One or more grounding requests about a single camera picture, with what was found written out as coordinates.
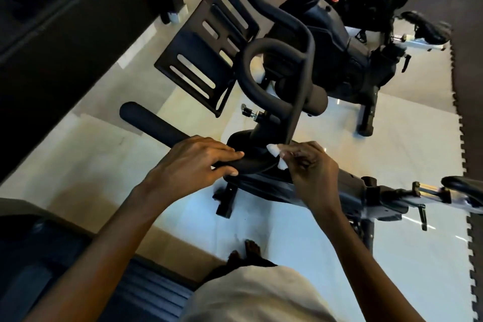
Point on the person's left hand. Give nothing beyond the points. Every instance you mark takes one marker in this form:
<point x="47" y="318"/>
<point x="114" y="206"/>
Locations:
<point x="192" y="168"/>

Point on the person's right hand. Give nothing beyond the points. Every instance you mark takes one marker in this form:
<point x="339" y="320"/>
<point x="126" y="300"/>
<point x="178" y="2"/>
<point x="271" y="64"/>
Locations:
<point x="313" y="176"/>

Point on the small white wipe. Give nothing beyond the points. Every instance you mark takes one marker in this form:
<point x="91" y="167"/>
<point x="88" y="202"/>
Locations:
<point x="277" y="155"/>

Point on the black spin bike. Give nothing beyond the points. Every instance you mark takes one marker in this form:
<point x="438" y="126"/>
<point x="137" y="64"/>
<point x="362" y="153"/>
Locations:
<point x="287" y="69"/>
<point x="355" y="39"/>

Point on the black treadmill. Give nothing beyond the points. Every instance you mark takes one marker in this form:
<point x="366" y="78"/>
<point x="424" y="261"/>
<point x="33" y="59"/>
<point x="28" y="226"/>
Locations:
<point x="75" y="273"/>

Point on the person's left forearm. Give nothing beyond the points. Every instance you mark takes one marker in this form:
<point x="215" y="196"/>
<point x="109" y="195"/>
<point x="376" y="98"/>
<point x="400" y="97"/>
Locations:
<point x="90" y="273"/>

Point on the person's right forearm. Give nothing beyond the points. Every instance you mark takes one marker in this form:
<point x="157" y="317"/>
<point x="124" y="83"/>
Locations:
<point x="362" y="273"/>

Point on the person's bare foot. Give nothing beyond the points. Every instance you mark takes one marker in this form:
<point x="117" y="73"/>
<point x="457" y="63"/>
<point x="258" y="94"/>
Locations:
<point x="253" y="248"/>

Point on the black striped trousers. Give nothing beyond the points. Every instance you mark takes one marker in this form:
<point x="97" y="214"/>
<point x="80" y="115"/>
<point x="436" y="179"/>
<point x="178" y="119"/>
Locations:
<point x="241" y="263"/>

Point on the black interlocking foam mat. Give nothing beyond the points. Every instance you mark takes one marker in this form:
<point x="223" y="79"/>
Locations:
<point x="469" y="144"/>

